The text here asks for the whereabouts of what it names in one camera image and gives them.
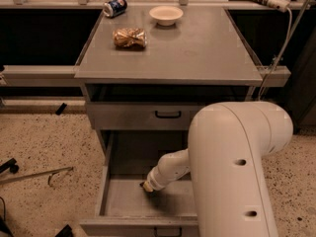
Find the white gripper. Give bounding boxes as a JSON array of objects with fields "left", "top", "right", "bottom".
[{"left": 140, "top": 168, "right": 168, "bottom": 193}]

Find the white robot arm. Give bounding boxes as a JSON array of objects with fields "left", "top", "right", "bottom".
[{"left": 142, "top": 101, "right": 293, "bottom": 237}]

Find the open grey middle drawer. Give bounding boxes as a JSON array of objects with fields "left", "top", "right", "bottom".
[{"left": 80, "top": 130, "right": 199, "bottom": 237}]

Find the closed grey top drawer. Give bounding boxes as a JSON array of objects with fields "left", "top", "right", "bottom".
[{"left": 86, "top": 103, "right": 203, "bottom": 130}]

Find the grey drawer cabinet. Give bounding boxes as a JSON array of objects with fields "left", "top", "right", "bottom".
[{"left": 74, "top": 4, "right": 264, "bottom": 156}]

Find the black object bottom floor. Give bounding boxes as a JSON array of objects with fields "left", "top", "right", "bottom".
[{"left": 55, "top": 225, "right": 74, "bottom": 237}]

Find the metal rod on floor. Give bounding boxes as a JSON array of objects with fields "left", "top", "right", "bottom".
[{"left": 0, "top": 167, "right": 73, "bottom": 186}]

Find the black block on floor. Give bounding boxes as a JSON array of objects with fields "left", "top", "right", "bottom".
[{"left": 55, "top": 103, "right": 67, "bottom": 116}]

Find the black clamp on floor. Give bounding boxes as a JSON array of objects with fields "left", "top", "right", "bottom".
[{"left": 0, "top": 158, "right": 19, "bottom": 174}]

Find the gold foil chip bag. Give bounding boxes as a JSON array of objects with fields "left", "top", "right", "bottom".
[{"left": 113, "top": 28, "right": 147, "bottom": 48}]

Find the white bowl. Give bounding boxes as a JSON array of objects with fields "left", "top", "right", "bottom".
[{"left": 149, "top": 6, "right": 184, "bottom": 27}]

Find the blue pepsi can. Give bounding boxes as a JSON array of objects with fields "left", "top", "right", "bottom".
[{"left": 103, "top": 0, "right": 127, "bottom": 18}]

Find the white power adapter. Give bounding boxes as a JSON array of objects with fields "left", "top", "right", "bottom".
[{"left": 267, "top": 0, "right": 289, "bottom": 13}]

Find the black middle drawer handle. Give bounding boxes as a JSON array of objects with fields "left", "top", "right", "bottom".
[{"left": 153, "top": 227, "right": 183, "bottom": 237}]

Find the black drawer handle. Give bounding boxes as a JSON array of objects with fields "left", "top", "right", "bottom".
[
  {"left": 153, "top": 227, "right": 183, "bottom": 237},
  {"left": 155, "top": 111, "right": 182, "bottom": 119}
]

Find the black top drawer handle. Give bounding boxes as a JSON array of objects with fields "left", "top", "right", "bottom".
[{"left": 155, "top": 111, "right": 182, "bottom": 119}]

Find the white cable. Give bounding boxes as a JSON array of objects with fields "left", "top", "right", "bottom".
[{"left": 257, "top": 7, "right": 293, "bottom": 102}]

